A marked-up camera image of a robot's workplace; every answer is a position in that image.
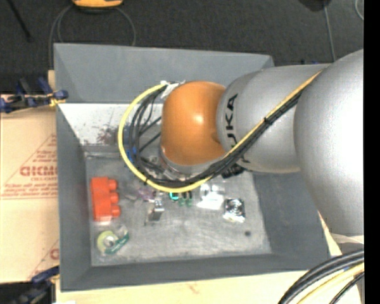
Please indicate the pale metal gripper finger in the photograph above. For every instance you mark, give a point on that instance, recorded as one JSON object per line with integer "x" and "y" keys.
{"x": 154, "y": 213}
{"x": 143, "y": 193}

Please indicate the red toy building block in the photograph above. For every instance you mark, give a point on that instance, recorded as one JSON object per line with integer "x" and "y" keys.
{"x": 104, "y": 198}

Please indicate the grey metal bin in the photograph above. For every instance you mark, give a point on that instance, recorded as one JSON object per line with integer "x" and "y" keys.
{"x": 190, "y": 233}

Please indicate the green tape dispenser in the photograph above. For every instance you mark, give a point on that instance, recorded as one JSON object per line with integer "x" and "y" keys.
{"x": 111, "y": 240}

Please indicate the clear glass cup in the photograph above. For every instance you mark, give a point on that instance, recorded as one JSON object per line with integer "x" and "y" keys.
{"x": 210, "y": 196}

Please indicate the brown cardboard board, red print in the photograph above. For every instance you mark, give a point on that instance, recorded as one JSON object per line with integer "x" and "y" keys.
{"x": 25, "y": 169}

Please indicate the black cylinder on white bracket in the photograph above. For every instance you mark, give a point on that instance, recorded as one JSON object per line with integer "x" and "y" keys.
{"x": 233, "y": 171}

